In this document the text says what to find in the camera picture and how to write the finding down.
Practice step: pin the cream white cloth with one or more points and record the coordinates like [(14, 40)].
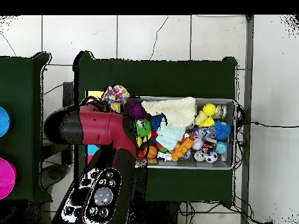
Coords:
[(172, 109)]

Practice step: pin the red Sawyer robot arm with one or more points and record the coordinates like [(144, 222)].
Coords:
[(100, 127)]

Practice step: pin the wooden box with three holes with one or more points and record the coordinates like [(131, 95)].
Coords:
[(94, 94)]

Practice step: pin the silver mesh bin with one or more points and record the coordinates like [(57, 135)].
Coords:
[(210, 165)]

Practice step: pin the green spiky ball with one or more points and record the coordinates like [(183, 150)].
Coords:
[(143, 127)]

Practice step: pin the purple knobbly ball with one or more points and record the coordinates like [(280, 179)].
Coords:
[(135, 109)]

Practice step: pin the mint green cloth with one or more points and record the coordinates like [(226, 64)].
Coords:
[(169, 136)]

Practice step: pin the small orange basketball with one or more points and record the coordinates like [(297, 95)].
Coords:
[(150, 152)]

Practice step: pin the orange toy brick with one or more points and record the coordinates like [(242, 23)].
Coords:
[(182, 150)]

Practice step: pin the dark green table cloth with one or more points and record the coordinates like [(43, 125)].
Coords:
[(154, 79), (21, 105)]

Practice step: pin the plain yellow ball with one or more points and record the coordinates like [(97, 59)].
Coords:
[(209, 109)]

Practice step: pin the small soccer ball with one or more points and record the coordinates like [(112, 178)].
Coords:
[(211, 157)]

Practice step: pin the light blue spiky ball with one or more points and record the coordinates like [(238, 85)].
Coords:
[(222, 130)]

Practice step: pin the blue globe ball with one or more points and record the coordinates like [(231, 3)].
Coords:
[(220, 147)]

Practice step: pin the blue round lid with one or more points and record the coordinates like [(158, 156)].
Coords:
[(4, 122)]

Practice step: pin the pink round lid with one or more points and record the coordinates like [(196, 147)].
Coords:
[(7, 177)]

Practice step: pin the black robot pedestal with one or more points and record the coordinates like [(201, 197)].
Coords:
[(161, 214)]

